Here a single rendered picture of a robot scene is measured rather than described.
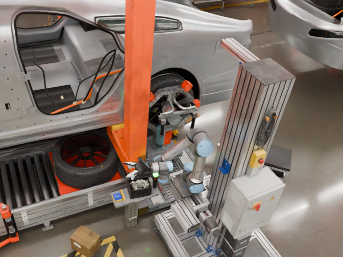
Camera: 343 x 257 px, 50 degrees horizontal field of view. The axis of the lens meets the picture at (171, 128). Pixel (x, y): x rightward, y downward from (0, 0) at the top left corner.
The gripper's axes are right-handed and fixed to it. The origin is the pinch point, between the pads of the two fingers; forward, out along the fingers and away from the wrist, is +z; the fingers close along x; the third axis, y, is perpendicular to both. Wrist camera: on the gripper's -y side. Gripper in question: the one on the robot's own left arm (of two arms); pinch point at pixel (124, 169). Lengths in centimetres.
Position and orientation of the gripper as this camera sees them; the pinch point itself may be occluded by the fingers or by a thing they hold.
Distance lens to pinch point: 262.8
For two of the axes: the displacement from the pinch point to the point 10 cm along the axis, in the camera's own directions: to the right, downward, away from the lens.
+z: -9.7, 0.9, -2.4
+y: -0.6, 8.3, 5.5
